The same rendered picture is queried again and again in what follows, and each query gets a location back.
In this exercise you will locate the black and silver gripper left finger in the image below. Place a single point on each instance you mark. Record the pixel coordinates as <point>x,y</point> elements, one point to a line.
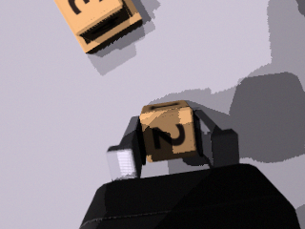
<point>126,159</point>

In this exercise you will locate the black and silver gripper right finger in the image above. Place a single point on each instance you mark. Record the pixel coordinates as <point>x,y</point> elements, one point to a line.
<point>219,147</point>

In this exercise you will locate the orange number cube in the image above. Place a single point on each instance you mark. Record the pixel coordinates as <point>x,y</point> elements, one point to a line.
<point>168,130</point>
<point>92,18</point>

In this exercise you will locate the brown wooden calendar stand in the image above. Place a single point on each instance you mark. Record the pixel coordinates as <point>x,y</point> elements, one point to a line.
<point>105,39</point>

